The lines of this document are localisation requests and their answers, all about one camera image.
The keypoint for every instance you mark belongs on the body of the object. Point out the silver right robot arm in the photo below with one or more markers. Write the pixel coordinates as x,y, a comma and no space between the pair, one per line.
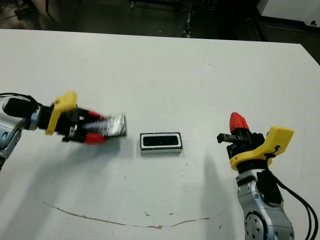
265,215

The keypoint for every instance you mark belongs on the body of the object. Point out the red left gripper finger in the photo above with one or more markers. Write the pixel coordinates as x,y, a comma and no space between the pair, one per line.
93,115
95,138

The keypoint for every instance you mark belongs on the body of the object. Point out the black camera box lid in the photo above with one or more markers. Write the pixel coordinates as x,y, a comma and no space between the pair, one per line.
115,125

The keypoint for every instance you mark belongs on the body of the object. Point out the white camera box base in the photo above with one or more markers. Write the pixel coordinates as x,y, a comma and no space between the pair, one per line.
160,150

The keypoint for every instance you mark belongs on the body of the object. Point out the black door stopper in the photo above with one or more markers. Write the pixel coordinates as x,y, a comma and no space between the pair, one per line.
314,23

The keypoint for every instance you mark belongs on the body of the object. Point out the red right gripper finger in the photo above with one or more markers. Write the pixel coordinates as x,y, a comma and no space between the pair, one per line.
244,126
235,122

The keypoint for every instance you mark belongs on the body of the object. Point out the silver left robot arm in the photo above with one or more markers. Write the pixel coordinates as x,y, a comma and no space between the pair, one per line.
10,127

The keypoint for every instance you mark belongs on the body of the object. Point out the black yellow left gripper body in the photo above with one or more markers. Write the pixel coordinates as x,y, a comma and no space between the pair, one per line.
72,122

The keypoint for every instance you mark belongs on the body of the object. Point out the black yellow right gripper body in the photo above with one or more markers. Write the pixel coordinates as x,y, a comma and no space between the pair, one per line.
250,147

